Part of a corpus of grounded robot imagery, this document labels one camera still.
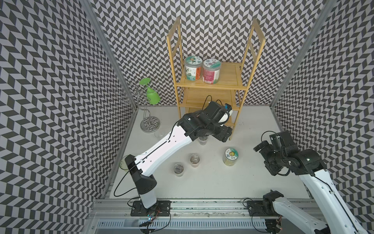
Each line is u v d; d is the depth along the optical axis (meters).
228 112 0.54
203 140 0.92
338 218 0.37
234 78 0.69
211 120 0.48
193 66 0.64
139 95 0.84
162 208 0.72
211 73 0.63
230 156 0.83
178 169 0.81
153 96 0.99
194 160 0.84
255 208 0.74
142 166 0.41
